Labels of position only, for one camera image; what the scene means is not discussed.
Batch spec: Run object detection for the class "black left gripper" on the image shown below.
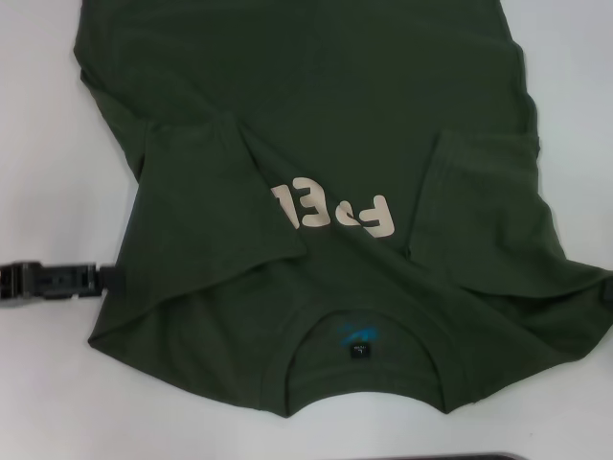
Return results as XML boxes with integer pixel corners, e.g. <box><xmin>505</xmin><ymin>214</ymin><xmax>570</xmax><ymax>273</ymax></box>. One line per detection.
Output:
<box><xmin>0</xmin><ymin>260</ymin><xmax>120</xmax><ymax>308</ymax></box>

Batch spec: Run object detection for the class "dark green printed T-shirt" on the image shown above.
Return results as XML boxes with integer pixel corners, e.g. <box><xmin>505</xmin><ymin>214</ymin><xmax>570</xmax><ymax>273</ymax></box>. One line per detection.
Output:
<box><xmin>71</xmin><ymin>0</ymin><xmax>613</xmax><ymax>417</ymax></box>

